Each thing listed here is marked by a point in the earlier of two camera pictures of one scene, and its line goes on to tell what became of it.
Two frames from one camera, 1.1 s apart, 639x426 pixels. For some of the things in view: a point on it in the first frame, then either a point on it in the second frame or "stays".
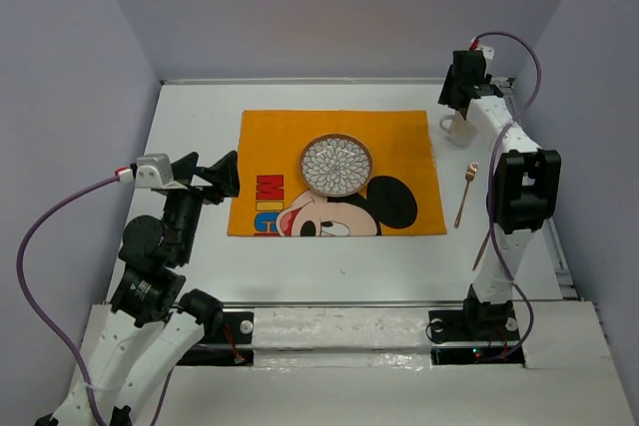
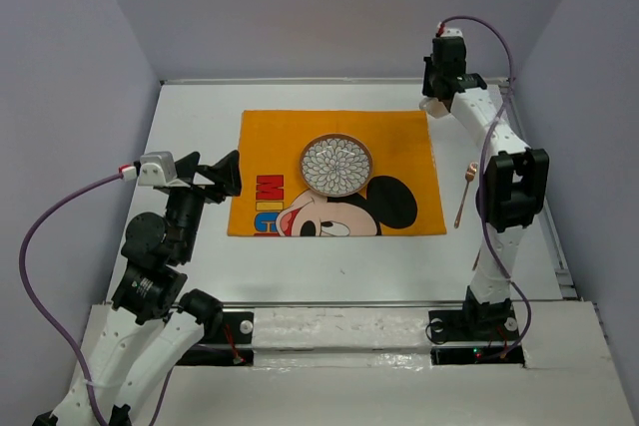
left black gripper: (225, 174) stays
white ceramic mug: (459, 131) -> (433, 106)
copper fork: (471, 172) stays
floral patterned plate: (335, 165) stays
